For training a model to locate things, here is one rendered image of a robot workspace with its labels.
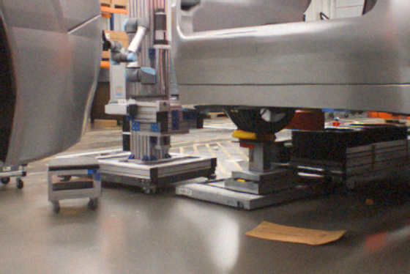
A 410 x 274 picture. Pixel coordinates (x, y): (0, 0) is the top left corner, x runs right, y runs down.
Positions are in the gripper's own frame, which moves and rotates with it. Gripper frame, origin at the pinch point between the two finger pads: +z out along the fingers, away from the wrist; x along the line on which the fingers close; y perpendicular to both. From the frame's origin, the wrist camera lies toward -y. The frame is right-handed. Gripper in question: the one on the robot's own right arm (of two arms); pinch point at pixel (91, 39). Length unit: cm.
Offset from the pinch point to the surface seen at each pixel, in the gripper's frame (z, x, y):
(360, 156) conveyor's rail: -116, -194, 67
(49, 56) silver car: 257, -192, 1
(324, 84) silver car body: 86, -207, 5
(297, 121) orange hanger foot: -100, -140, 46
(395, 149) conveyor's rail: -169, -214, 64
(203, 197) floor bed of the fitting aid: -31, -94, 109
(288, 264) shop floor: 88, -202, 97
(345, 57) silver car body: 94, -217, -9
